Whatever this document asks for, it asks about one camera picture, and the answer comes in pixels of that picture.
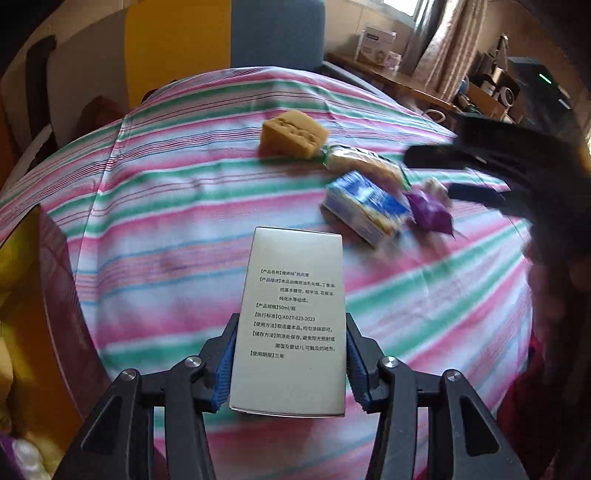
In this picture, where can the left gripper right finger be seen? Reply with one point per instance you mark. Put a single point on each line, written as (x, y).
(370, 378)

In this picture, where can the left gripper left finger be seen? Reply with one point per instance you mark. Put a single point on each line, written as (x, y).
(213, 385)

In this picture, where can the white cardboard box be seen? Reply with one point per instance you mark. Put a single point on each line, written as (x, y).
(290, 349)

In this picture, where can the blue tissue pack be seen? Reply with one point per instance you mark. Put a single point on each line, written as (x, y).
(372, 213)

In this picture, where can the gold metal tray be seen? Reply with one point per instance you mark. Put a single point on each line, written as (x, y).
(51, 374)

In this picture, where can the yellow sponge block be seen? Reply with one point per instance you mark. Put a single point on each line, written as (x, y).
(292, 134)

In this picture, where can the person's right hand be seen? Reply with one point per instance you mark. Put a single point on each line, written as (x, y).
(549, 306)

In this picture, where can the wooden desk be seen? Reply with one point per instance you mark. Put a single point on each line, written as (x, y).
(400, 85)

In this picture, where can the striped bedsheet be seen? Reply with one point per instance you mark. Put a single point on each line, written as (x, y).
(159, 209)

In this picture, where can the green wrapped biscuit pack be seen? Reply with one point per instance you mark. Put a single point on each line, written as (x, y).
(343, 159)

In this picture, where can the white product box on desk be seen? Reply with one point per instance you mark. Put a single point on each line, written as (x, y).
(375, 45)

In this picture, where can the dark red cloth on chair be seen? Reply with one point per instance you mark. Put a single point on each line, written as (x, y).
(97, 113)

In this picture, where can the black rolled mat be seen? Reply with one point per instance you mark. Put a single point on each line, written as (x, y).
(36, 84)

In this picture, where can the tricolour armchair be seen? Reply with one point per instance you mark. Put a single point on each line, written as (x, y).
(124, 50)

